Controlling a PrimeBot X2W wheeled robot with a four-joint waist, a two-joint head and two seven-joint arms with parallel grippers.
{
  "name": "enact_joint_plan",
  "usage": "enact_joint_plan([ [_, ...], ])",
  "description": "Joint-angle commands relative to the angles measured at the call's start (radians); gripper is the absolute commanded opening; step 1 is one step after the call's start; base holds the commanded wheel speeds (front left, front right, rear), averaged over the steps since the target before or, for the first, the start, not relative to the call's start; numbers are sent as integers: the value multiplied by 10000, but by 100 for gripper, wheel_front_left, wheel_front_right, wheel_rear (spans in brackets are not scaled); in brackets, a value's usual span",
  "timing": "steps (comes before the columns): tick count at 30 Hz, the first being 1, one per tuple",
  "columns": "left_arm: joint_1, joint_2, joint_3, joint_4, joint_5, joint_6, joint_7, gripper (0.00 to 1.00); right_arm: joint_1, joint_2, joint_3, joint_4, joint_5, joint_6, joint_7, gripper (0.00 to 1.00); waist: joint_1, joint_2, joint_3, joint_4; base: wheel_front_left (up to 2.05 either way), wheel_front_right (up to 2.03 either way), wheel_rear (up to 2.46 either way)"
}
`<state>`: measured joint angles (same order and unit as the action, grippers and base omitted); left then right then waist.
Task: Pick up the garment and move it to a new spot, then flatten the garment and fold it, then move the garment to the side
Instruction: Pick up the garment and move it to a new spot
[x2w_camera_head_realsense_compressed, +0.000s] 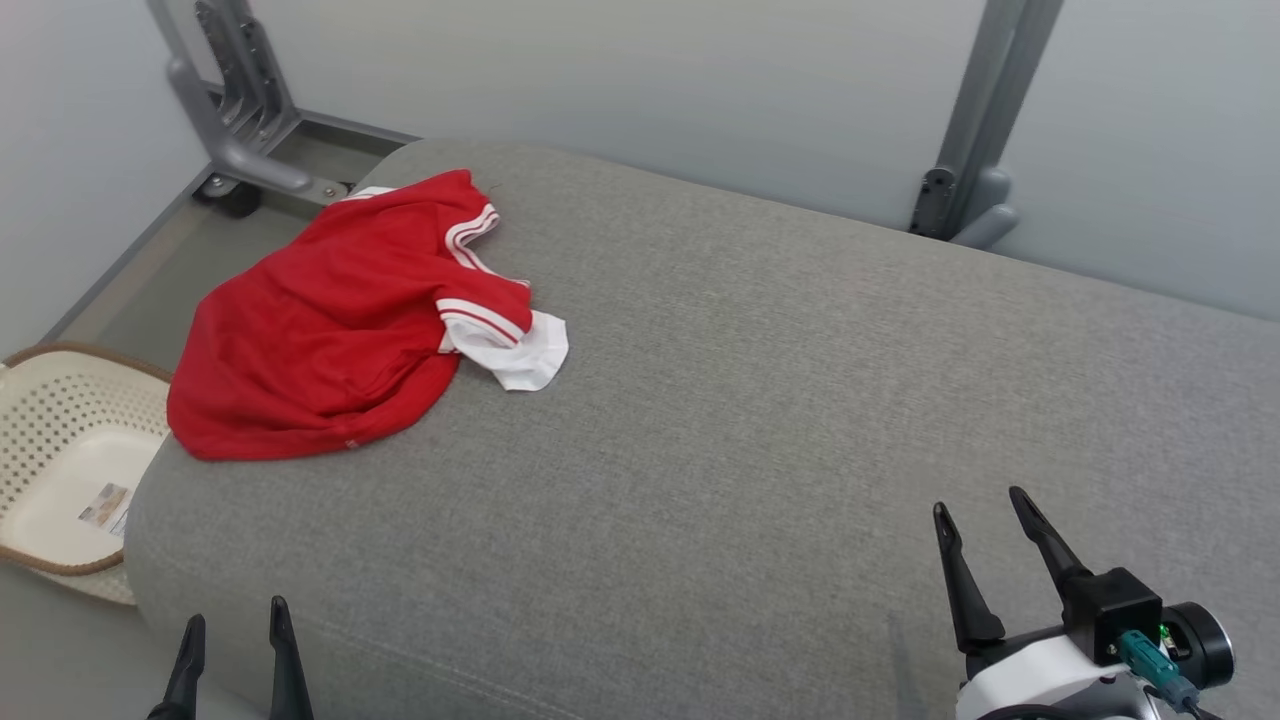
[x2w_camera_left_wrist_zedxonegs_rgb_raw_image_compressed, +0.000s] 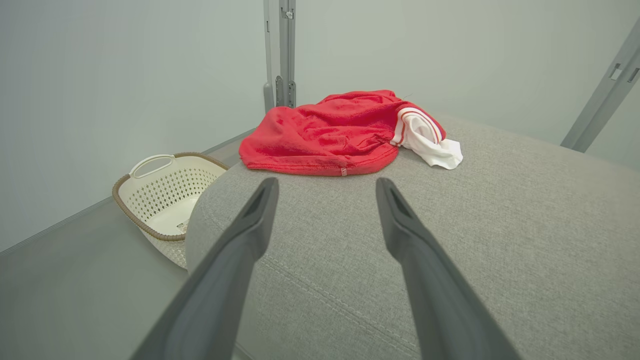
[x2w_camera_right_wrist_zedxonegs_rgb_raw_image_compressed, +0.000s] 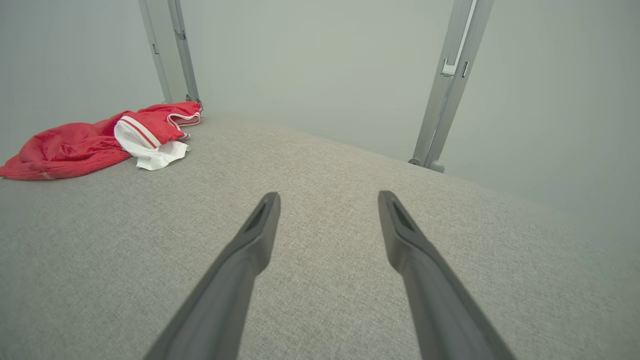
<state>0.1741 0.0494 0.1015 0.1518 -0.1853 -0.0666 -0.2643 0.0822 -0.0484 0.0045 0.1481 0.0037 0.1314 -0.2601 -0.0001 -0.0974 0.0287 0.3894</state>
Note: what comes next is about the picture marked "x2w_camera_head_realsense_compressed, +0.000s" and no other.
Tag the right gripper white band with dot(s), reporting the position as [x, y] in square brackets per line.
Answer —
[1030, 670]

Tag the red shirt white sleeves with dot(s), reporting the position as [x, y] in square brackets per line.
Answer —
[320, 340]

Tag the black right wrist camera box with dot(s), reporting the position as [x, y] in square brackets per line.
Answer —
[1115, 605]

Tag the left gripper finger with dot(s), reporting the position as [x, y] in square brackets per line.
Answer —
[185, 680]
[287, 680]

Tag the grey partition post with bracket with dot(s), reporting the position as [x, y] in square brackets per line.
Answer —
[975, 120]

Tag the grey partition foot with caster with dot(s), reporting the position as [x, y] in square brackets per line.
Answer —
[235, 120]

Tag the cream perforated laundry basket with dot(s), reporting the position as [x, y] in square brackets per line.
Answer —
[60, 500]

